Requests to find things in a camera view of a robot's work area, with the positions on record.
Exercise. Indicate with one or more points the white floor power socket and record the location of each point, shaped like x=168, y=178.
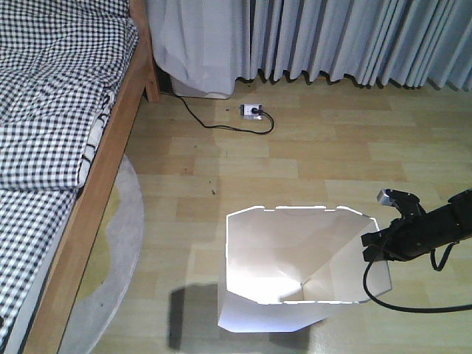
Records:
x=251, y=111

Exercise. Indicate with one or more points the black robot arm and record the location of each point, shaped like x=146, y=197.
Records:
x=459, y=204

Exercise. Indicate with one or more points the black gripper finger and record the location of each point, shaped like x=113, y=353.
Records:
x=373, y=254
x=372, y=238

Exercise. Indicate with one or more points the white plastic trash bin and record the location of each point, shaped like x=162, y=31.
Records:
x=292, y=266

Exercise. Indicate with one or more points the round grey rug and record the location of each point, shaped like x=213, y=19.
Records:
x=111, y=264

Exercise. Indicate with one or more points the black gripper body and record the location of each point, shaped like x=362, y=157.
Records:
x=423, y=234

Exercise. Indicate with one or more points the grey pleated curtain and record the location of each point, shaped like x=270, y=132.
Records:
x=205, y=46

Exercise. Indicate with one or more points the wooden bed frame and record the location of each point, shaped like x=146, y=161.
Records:
x=69, y=263

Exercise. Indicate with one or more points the checkered folded quilt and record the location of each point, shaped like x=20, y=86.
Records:
x=62, y=63

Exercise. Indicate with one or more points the checkered bed sheet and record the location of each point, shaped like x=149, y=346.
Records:
x=29, y=221

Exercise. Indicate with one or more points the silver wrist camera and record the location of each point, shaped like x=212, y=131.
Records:
x=406, y=203

